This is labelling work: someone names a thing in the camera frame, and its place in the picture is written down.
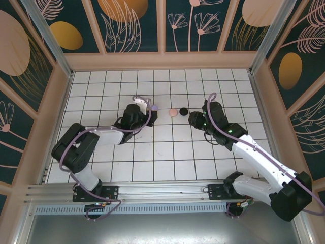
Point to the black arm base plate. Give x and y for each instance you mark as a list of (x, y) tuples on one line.
[(215, 193), (111, 193)]

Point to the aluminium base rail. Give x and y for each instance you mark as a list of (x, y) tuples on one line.
[(157, 193)]

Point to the grey metal panel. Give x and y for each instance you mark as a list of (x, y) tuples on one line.
[(152, 228)]

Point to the black earbud charging case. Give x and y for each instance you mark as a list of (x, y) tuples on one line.
[(183, 111)]

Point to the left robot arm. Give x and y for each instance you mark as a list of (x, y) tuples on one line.
[(106, 136)]

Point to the pink earbud charging case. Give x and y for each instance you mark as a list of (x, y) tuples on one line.
[(173, 112)]

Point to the purple earbud charging case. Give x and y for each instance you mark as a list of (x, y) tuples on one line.
[(155, 108)]

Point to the aluminium frame post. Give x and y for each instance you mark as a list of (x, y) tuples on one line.
[(271, 38), (48, 40)]

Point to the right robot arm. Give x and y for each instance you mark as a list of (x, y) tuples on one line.
[(261, 157)]

